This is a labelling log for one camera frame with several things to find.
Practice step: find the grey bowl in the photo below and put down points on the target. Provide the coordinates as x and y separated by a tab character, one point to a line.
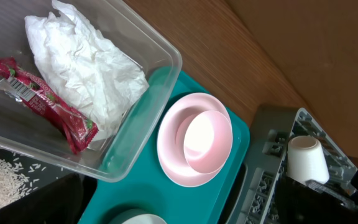
137	216

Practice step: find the white cup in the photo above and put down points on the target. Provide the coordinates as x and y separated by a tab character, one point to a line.
306	160

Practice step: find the white napkin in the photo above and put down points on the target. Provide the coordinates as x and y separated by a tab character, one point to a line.
83	68

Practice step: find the teal serving tray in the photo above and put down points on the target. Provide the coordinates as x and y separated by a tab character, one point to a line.
146	186

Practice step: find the grey dishwasher rack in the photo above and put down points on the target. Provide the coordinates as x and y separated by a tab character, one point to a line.
266	163

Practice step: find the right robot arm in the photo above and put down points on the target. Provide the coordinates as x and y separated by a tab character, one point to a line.
297	203

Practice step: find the pink plate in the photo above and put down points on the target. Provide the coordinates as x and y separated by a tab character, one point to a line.
171	134

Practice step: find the red snack wrapper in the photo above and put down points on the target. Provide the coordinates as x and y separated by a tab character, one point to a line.
34	93

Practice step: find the clear plastic bin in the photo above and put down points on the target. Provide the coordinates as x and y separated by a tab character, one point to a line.
24	132

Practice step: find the pink bowl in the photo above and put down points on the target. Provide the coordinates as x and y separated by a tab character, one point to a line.
207	141

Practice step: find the black plastic tray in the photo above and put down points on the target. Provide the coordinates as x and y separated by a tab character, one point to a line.
62	197

